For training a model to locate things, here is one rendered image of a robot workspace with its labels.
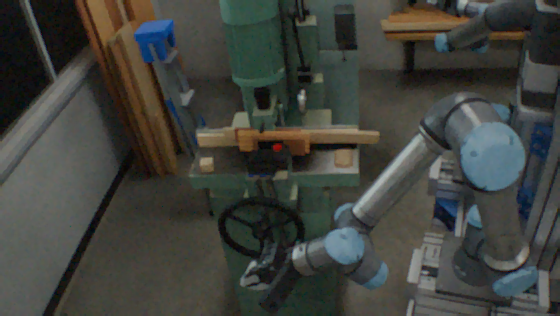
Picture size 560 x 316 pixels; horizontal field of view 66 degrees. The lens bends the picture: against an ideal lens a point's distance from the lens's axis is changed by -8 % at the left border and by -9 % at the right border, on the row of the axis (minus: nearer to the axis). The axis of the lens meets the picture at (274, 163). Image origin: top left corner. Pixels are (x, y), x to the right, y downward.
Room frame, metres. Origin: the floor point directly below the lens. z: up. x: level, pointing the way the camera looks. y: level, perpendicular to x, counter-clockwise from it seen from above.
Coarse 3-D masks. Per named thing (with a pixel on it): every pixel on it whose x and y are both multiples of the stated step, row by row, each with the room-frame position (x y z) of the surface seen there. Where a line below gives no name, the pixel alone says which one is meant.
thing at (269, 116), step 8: (272, 96) 1.50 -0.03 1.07; (272, 104) 1.44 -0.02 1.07; (256, 112) 1.41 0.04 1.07; (264, 112) 1.40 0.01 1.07; (272, 112) 1.39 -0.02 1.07; (256, 120) 1.39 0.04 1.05; (264, 120) 1.38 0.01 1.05; (272, 120) 1.38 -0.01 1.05; (256, 128) 1.39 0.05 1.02; (264, 128) 1.38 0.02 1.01; (272, 128) 1.38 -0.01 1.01
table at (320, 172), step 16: (320, 144) 1.40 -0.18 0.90; (336, 144) 1.38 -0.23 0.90; (352, 144) 1.37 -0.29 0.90; (224, 160) 1.38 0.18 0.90; (240, 160) 1.37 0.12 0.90; (304, 160) 1.32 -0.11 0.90; (320, 160) 1.30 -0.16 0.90; (192, 176) 1.32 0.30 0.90; (208, 176) 1.31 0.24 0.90; (224, 176) 1.30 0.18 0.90; (240, 176) 1.29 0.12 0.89; (304, 176) 1.24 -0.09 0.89; (320, 176) 1.23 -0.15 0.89; (336, 176) 1.22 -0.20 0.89; (352, 176) 1.21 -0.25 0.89
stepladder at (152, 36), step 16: (144, 32) 2.14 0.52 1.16; (160, 32) 2.12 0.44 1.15; (144, 48) 2.12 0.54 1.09; (160, 48) 2.10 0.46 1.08; (160, 64) 2.10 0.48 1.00; (176, 64) 2.24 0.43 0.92; (160, 80) 2.11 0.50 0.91; (176, 80) 2.26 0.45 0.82; (176, 96) 2.11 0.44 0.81; (192, 96) 2.21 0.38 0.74; (176, 112) 2.10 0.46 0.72; (192, 112) 2.24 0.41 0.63; (192, 128) 2.12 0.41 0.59; (208, 128) 2.24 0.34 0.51; (192, 144) 2.08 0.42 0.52; (192, 160) 2.09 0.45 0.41; (208, 192) 2.11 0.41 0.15
